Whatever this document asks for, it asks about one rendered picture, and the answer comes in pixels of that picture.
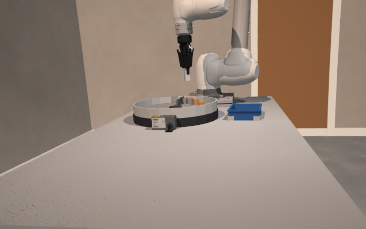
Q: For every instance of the blue plastic crate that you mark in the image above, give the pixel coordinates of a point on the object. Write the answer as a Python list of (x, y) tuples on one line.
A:
[(244, 112)]

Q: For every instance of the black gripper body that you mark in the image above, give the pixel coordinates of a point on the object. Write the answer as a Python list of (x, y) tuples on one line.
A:
[(184, 41)]

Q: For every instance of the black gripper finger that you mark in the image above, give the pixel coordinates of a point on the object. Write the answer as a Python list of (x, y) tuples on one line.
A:
[(188, 61), (181, 60)]

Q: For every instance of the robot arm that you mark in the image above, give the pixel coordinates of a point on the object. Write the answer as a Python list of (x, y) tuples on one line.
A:
[(238, 67)]

